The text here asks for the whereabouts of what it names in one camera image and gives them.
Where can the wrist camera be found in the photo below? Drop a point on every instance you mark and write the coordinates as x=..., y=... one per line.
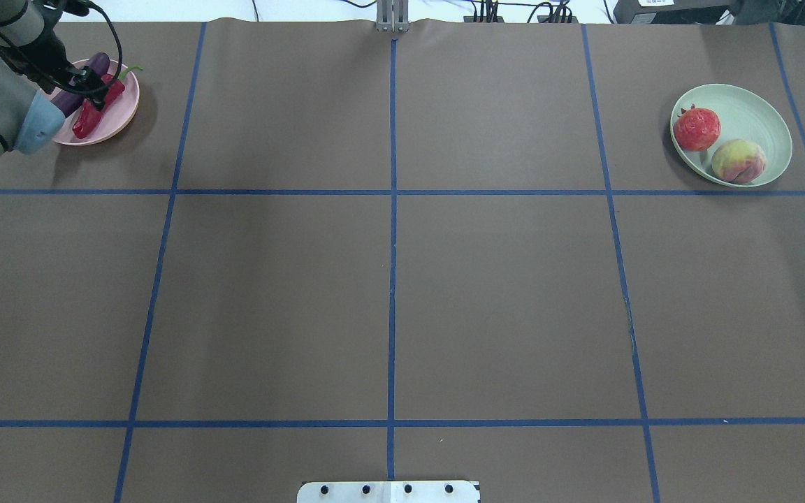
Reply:
x=58, y=8

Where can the green plate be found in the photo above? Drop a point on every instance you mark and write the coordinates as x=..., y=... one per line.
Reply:
x=743, y=115

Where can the black power adapter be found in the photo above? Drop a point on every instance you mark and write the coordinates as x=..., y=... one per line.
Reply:
x=670, y=12

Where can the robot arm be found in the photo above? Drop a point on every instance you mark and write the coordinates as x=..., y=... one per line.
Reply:
x=28, y=120

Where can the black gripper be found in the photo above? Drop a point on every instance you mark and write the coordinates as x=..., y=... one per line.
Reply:
x=48, y=61

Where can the aluminium frame post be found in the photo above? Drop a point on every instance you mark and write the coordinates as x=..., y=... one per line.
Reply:
x=392, y=16

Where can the red pomegranate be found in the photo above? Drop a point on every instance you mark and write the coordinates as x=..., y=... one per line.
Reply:
x=696, y=129

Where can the black usb hub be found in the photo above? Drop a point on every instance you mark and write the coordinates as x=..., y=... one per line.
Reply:
x=485, y=12
x=552, y=12

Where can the yellow pink peach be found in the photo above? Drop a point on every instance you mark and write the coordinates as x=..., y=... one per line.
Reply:
x=739, y=161

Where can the red chili pepper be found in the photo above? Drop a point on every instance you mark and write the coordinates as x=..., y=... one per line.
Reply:
x=90, y=116

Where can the pink plate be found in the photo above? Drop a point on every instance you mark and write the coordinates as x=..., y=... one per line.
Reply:
x=115, y=119

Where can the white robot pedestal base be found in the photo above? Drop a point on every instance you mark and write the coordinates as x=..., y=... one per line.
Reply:
x=390, y=491

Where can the purple eggplant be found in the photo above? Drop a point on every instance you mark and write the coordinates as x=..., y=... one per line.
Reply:
x=68, y=102

